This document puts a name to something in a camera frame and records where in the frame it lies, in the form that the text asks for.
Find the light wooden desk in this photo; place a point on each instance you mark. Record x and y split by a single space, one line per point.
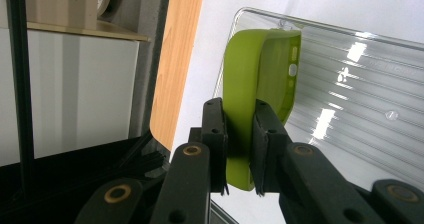
63 7

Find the white cabinet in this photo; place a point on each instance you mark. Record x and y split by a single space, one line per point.
83 94

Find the clear plastic tray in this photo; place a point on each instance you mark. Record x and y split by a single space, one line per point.
366 100

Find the green phone case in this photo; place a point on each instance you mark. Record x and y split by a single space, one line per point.
243 84

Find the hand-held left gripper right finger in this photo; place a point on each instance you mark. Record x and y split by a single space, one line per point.
266 140

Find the wooden table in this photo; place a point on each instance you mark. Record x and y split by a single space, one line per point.
176 67

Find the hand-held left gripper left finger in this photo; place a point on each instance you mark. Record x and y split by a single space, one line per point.
215 134

